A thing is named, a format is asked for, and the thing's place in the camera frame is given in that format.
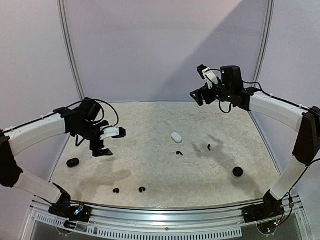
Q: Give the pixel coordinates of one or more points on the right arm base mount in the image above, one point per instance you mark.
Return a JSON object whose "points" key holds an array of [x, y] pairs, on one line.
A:
{"points": [[269, 208]]}

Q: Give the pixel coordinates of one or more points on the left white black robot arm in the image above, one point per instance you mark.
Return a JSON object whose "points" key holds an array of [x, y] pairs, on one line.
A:
{"points": [[25, 148]]}

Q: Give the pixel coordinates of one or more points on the aluminium front rail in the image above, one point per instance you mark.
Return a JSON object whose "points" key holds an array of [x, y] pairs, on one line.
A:
{"points": [[201, 223]]}

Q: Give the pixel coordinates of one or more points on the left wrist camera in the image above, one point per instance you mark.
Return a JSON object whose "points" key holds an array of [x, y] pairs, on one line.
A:
{"points": [[114, 132]]}

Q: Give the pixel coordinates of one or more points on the left aluminium corner post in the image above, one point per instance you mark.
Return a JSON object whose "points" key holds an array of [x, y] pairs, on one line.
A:
{"points": [[61, 5]]}

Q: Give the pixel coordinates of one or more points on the right aluminium corner post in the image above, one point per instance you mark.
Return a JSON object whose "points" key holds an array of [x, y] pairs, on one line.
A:
{"points": [[264, 40]]}

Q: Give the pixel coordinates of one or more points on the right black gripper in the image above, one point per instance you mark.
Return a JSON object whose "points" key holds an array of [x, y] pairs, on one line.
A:
{"points": [[204, 93]]}

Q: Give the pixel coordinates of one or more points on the black ear-hook earbud right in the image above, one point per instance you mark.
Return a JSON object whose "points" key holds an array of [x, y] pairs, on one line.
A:
{"points": [[142, 189]]}

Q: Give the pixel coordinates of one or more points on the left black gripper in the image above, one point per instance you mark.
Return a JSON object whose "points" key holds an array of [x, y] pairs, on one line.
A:
{"points": [[94, 146]]}

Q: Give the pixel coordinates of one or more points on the black round charging case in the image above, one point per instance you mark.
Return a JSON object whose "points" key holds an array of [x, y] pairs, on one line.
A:
{"points": [[238, 172]]}

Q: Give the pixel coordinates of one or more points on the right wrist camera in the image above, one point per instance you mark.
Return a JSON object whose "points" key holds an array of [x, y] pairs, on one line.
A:
{"points": [[209, 75]]}

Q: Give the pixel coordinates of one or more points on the white earbud charging case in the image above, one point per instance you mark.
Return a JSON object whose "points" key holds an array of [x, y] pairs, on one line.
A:
{"points": [[176, 137]]}

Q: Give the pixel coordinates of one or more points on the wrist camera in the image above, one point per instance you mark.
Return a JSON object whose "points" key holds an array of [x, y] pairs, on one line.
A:
{"points": [[114, 132], [209, 75]]}

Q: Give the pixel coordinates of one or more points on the aluminium corner post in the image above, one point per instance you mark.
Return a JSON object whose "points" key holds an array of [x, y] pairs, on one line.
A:
{"points": [[264, 40], [61, 5]]}

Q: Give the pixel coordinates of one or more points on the black ear-hook earbud left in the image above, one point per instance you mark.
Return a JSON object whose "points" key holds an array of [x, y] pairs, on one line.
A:
{"points": [[116, 190]]}

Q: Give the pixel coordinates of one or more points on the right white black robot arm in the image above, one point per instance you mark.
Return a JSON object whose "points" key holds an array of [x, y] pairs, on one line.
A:
{"points": [[229, 88]]}

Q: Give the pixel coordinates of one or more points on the black oval charging case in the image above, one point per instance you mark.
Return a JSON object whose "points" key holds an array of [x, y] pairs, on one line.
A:
{"points": [[71, 163]]}

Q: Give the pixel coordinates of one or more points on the black ear-hook earbud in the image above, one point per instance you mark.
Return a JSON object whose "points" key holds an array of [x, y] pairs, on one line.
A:
{"points": [[116, 190], [142, 189]]}

